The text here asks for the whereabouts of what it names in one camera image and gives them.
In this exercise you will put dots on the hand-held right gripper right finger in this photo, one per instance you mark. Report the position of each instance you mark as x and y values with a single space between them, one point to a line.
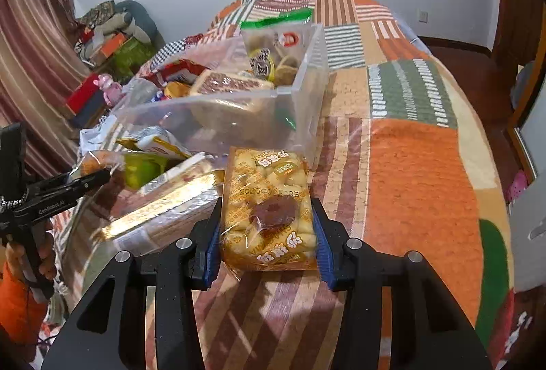
324 252

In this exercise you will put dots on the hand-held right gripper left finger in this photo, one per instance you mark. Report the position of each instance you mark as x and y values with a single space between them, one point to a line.
212 252

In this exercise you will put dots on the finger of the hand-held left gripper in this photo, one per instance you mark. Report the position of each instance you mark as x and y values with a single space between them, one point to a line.
81 184

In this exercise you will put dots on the orange snack packet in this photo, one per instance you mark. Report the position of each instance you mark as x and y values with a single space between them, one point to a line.
91 163

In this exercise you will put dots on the yellow corn puff packet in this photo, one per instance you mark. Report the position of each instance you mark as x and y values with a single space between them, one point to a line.
268 203

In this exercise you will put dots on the clear plastic storage bin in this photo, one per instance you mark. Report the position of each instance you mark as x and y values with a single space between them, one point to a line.
222 114

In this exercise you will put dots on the red blue snack packet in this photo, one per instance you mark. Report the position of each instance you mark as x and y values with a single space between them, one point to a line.
170 69

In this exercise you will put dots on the brown label bread packet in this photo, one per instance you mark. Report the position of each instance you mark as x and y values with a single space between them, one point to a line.
230 83

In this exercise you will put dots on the clear packet with green top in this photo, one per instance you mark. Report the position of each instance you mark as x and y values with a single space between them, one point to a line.
277 50

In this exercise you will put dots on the person's left hand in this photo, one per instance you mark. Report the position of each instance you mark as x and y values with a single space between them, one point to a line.
46 255

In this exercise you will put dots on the white plastic bag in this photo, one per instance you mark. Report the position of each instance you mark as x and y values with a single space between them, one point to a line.
91 137

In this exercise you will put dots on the green jelly packet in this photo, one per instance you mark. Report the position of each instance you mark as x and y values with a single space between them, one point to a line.
140 171

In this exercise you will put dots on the gold wrapped biscuit packet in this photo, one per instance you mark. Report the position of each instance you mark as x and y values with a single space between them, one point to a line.
162 216

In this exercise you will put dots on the yellow white snack packet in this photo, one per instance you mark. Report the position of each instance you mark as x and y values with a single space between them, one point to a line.
153 141

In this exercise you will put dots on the red box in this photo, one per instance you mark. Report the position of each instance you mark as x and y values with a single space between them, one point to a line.
83 95

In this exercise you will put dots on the pink plush toy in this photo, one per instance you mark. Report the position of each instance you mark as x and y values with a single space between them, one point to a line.
111 88

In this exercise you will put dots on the striped patchwork blanket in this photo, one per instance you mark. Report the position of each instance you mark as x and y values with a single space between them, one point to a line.
405 165

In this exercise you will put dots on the green cardboard box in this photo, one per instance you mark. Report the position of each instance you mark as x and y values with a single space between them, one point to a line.
134 58

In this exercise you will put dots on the striped brown curtain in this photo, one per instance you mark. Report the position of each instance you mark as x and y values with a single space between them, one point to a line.
34 54

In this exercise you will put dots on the orange cardboard box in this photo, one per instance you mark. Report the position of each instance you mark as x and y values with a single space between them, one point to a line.
111 48

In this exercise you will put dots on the patterned fabric bag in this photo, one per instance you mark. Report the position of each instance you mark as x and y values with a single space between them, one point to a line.
96 13

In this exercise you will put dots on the checkered patchwork quilt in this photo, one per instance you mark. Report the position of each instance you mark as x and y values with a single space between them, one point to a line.
179 43

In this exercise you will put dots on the pink slipper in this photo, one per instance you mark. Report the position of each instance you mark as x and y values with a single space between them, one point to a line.
518 186

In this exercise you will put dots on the white cabinet with stickers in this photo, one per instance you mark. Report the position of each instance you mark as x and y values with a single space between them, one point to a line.
529 216

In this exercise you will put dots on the white wall socket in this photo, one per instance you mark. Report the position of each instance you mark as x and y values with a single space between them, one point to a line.
422 16

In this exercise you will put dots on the wooden door frame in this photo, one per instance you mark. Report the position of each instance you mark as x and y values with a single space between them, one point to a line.
524 33

